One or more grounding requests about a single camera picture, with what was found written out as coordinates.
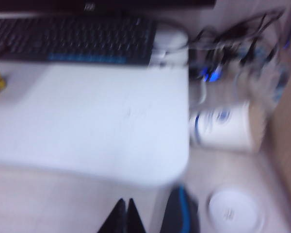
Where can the white round lid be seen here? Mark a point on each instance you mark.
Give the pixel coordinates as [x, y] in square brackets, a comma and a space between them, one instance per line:
[235, 208]

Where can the black AOC computer monitor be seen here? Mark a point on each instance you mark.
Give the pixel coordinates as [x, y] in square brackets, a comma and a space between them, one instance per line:
[135, 3]

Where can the white paper cup blue print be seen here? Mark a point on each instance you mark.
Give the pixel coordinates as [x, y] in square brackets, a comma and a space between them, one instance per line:
[223, 126]

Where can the black computer mouse blue trim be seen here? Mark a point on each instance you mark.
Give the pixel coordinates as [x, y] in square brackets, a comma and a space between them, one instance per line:
[179, 213]

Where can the white desk riser platform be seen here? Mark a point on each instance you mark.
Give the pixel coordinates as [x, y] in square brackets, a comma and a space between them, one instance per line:
[87, 116]

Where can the black keyboard with blue strip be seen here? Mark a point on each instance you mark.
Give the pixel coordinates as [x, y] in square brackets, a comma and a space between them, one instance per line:
[75, 38]

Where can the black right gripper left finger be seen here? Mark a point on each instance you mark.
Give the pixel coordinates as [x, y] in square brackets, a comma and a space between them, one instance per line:
[117, 218]

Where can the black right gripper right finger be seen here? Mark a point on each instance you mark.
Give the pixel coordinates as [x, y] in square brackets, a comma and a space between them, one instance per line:
[134, 219]

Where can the blue lit usb hub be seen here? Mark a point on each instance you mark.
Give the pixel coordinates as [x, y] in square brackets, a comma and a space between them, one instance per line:
[213, 75]

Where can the white rounded device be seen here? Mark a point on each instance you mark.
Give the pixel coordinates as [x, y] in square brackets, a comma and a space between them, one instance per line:
[171, 42]

